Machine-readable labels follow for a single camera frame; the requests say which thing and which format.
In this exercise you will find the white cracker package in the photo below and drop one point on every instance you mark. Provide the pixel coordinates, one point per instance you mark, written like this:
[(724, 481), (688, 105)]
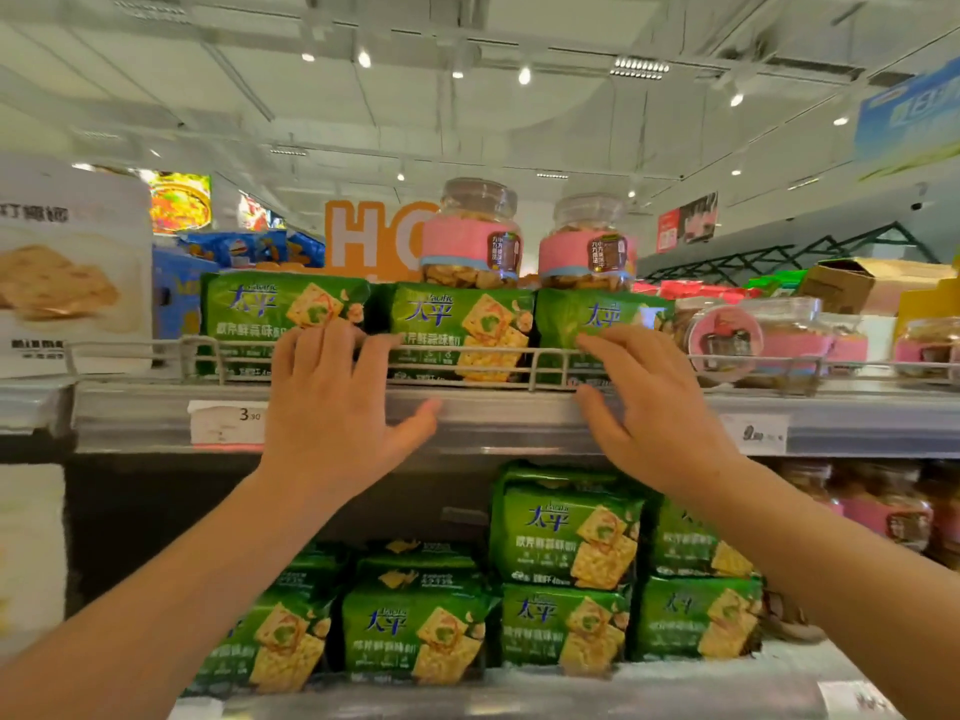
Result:
[(67, 277), (30, 554)]

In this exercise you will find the colourful food display screen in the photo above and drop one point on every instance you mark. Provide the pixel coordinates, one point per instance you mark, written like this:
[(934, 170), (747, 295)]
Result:
[(180, 203)]

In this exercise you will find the red wall poster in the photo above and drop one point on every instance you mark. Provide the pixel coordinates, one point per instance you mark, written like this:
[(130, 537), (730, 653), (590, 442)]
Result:
[(686, 223)]

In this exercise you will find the ceiling spotlight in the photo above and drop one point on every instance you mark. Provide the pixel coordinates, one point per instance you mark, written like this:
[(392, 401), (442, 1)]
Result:
[(524, 74), (736, 98), (364, 58)]

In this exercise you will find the orange letter sign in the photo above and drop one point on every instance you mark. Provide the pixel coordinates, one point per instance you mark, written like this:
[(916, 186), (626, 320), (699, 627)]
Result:
[(360, 243)]

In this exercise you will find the black metal frame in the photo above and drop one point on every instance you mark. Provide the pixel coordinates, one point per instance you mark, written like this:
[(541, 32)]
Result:
[(780, 256)]

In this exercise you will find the blue snack packet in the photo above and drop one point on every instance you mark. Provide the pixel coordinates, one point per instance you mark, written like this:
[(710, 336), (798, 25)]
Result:
[(240, 248), (176, 292)]

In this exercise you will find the person's right forearm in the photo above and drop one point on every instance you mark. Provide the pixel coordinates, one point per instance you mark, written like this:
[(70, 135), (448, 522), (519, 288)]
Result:
[(832, 577)]

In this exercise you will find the bright green packets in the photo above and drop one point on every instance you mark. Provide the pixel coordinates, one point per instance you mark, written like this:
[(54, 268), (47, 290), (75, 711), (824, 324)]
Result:
[(776, 282)]

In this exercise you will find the person's left little finger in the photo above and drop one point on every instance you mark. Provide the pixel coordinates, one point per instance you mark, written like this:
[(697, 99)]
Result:
[(283, 359)]

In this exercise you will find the clear jar with pink label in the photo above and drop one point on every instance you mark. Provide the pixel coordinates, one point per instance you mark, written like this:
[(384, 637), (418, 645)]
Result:
[(930, 344), (757, 337), (586, 251), (846, 344), (889, 509), (471, 243)]

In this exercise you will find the stack of green cracker packets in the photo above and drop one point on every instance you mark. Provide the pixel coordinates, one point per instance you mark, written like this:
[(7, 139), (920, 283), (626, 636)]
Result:
[(555, 539)]

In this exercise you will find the small colourful display screen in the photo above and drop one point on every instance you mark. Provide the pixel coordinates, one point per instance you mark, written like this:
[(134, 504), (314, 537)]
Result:
[(255, 215)]

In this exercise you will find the brown cardboard box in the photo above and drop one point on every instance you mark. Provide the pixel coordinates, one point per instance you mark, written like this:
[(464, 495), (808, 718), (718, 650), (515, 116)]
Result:
[(862, 284)]

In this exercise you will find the person's right hand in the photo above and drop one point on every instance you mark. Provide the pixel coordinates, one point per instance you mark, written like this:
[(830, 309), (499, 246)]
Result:
[(660, 419)]

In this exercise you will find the grey metal shelf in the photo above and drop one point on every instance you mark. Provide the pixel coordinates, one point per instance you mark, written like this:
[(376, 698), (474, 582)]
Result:
[(562, 697), (495, 423)]

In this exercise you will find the row of red packets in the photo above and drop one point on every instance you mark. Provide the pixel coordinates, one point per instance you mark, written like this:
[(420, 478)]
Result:
[(690, 290)]

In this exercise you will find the person's left hand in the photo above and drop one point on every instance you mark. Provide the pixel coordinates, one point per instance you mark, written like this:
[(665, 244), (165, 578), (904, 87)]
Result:
[(330, 419)]

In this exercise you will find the person's left forearm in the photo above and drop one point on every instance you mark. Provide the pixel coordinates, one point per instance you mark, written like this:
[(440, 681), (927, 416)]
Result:
[(150, 614)]

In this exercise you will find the white price tag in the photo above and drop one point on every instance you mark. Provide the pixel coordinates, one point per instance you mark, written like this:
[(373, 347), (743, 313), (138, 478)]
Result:
[(855, 701), (225, 423), (756, 433)]

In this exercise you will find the blue hanging banner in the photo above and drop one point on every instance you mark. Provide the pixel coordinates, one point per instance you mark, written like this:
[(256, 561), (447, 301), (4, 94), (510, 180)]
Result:
[(911, 119)]

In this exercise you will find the yellow box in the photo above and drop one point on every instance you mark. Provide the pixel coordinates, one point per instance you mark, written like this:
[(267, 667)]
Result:
[(930, 303)]

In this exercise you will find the green snack packet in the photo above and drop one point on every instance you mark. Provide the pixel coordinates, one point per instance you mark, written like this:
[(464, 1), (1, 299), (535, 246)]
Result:
[(247, 307), (450, 322), (562, 314)]

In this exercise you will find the person's left thumb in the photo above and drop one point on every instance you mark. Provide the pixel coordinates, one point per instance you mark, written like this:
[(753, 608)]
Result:
[(412, 431)]

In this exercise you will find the person's left middle finger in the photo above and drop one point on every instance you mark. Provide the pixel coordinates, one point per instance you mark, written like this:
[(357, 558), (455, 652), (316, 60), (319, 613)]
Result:
[(345, 352)]

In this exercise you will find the person's right thumb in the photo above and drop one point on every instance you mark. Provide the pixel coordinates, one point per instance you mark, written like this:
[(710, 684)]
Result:
[(596, 419)]

